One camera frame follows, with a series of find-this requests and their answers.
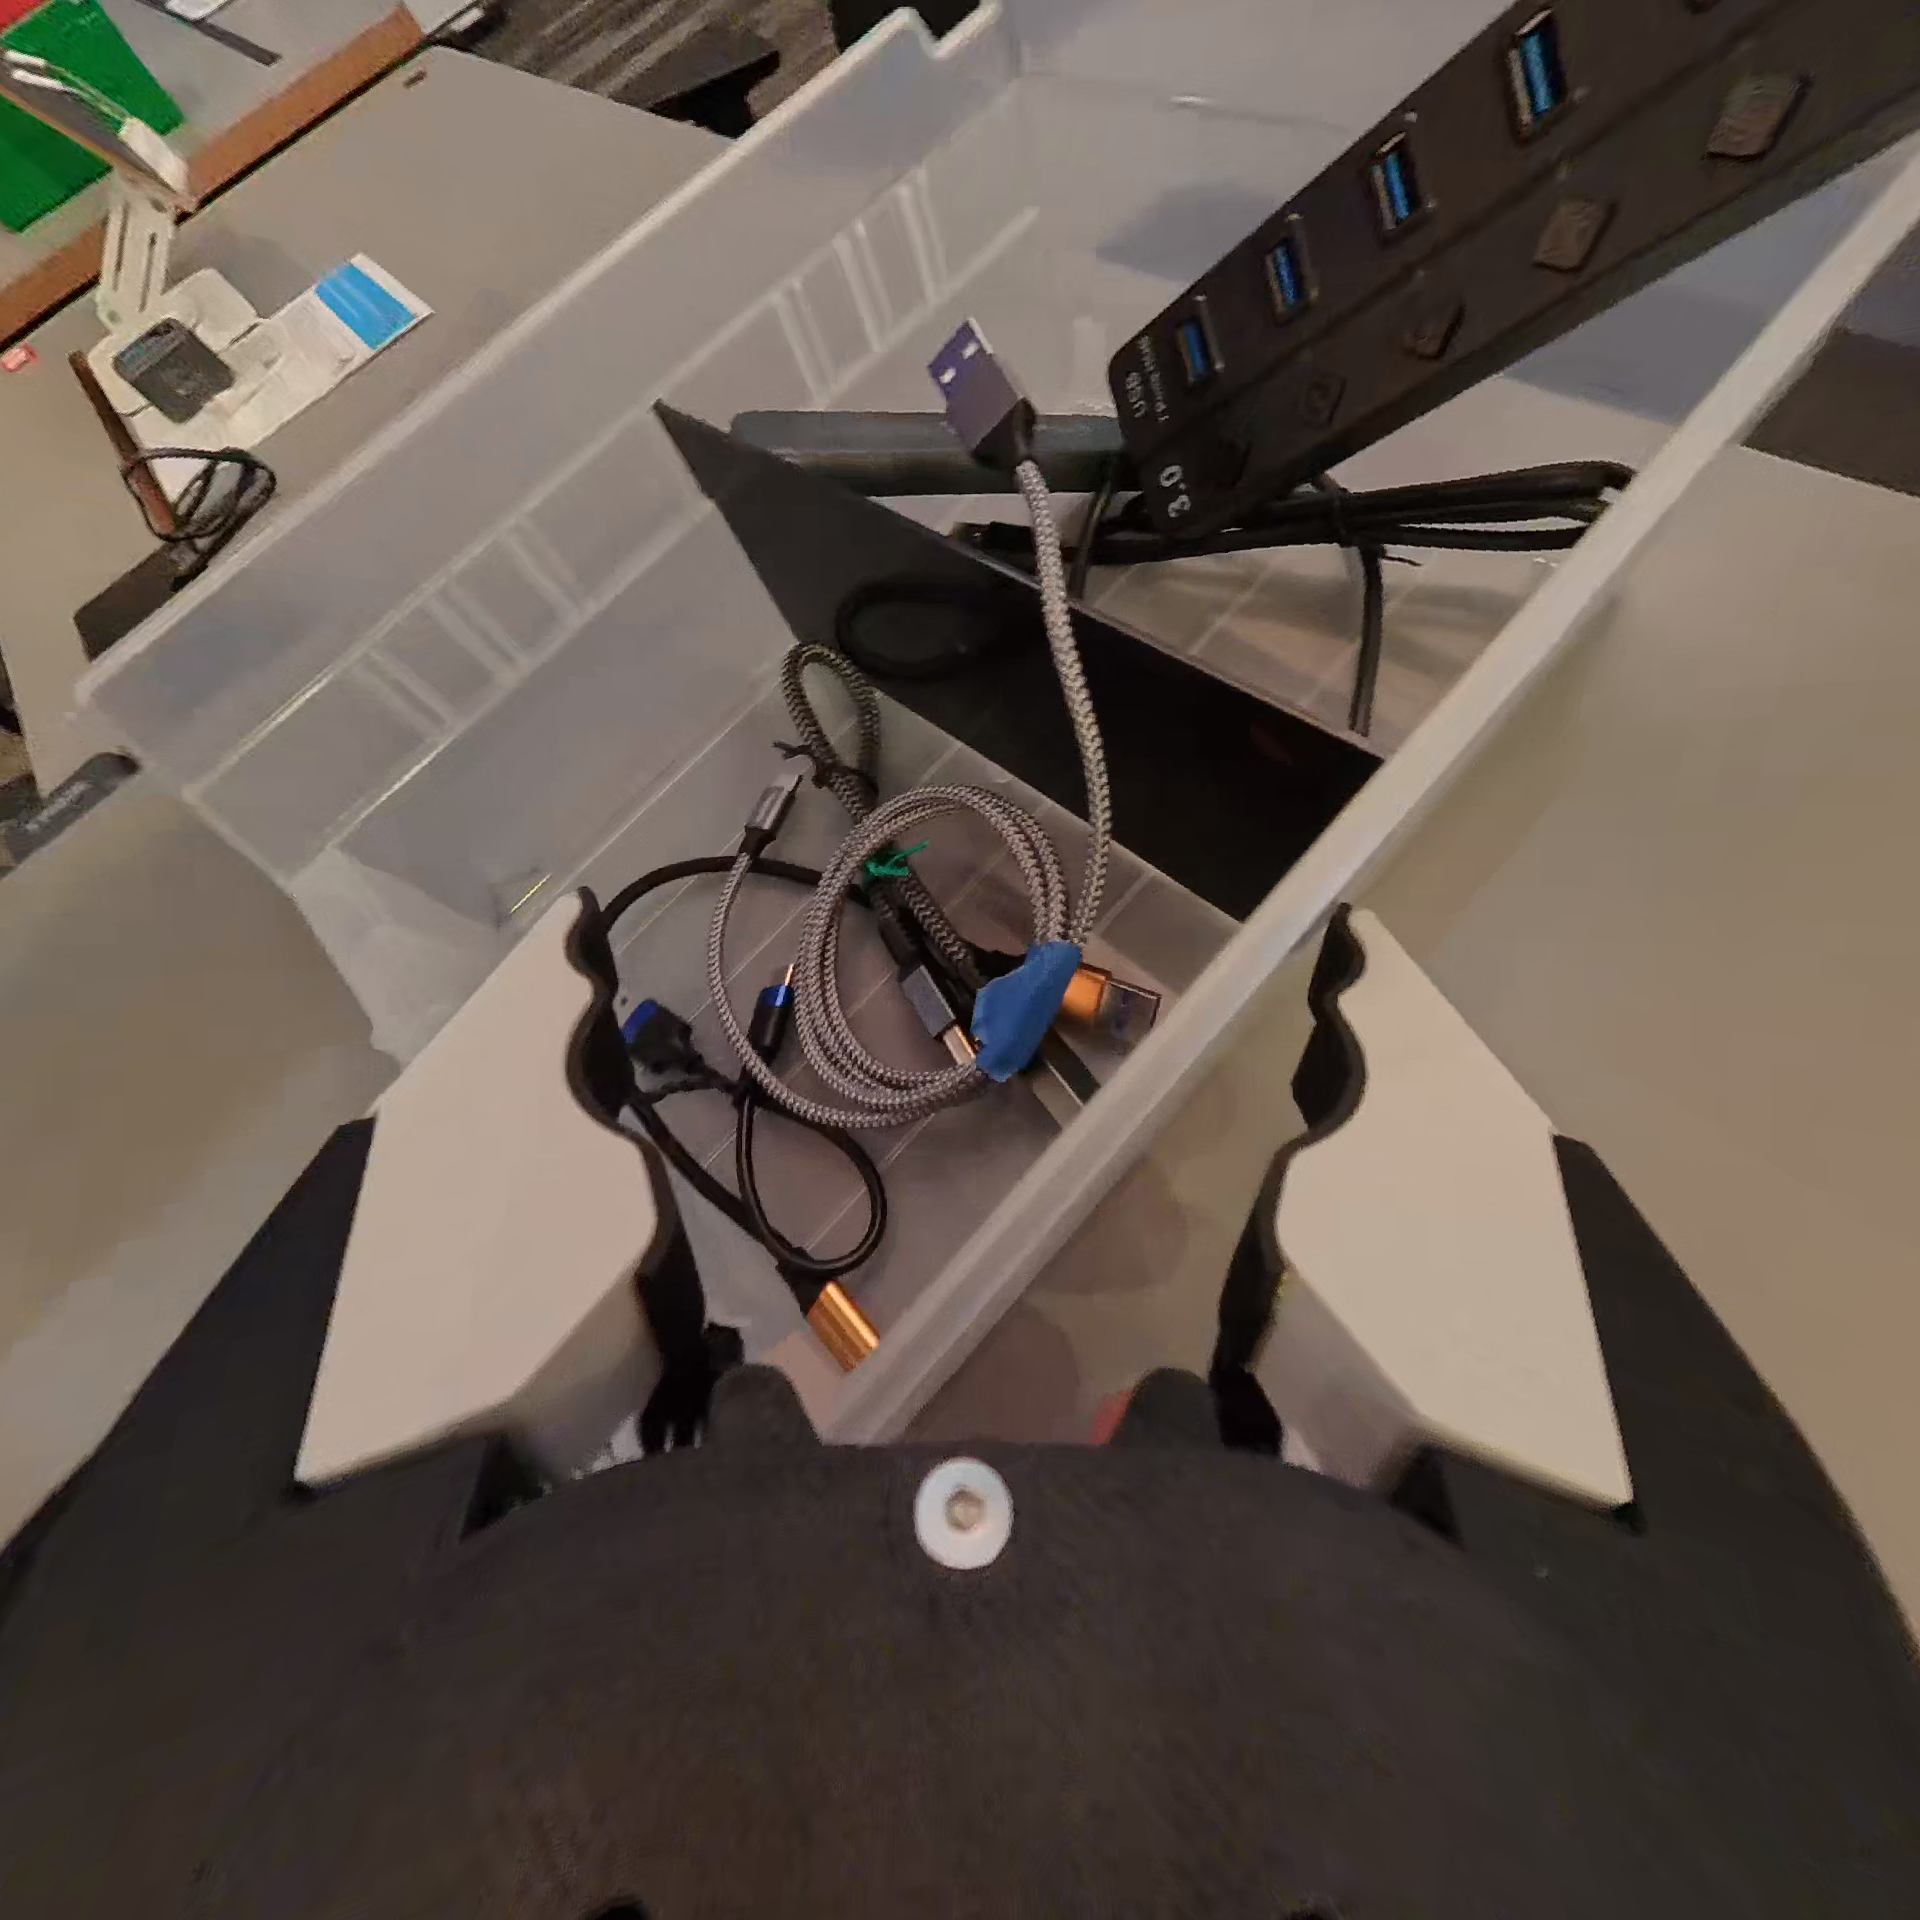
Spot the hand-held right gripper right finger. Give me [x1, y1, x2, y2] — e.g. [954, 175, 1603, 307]
[1213, 910, 1635, 1511]

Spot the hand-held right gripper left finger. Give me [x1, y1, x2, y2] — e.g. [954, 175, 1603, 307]
[295, 896, 714, 1493]

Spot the braided usb cable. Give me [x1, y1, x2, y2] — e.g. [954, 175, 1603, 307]
[702, 642, 1081, 1131]

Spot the clear plastic storage bin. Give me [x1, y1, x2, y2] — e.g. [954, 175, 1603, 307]
[75, 0, 1920, 1446]

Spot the black usb hub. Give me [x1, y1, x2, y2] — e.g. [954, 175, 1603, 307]
[1104, 0, 1920, 542]

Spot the black bin divider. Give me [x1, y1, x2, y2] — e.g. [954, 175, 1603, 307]
[656, 401, 1389, 927]

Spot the small black device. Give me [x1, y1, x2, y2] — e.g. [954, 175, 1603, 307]
[114, 322, 234, 429]

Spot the white blue card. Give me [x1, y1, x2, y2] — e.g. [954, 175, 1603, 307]
[215, 253, 438, 415]

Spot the grey desk lamp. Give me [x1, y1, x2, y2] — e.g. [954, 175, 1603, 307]
[0, 56, 207, 340]

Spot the green plastic object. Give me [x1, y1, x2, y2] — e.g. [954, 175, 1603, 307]
[0, 0, 190, 234]

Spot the thin black cable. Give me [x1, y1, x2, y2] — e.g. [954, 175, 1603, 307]
[579, 851, 892, 1374]

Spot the black hub power cable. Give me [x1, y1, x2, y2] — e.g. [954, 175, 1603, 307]
[836, 450, 1638, 742]

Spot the braided cable blue plug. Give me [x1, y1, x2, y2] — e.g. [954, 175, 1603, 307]
[918, 317, 1174, 1087]

